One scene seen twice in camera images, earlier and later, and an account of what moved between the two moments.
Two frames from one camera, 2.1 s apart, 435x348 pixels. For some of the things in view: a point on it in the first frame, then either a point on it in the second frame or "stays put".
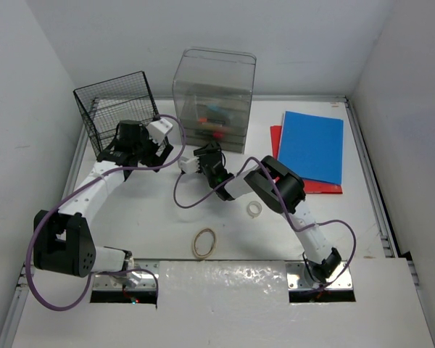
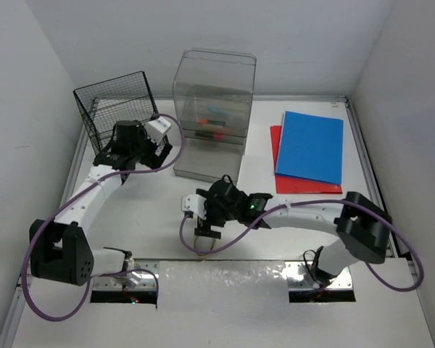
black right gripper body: (200, 153) -> (215, 214)
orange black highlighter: (205, 119) stays put
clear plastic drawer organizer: (213, 91) stays put
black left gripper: (153, 160) stays put
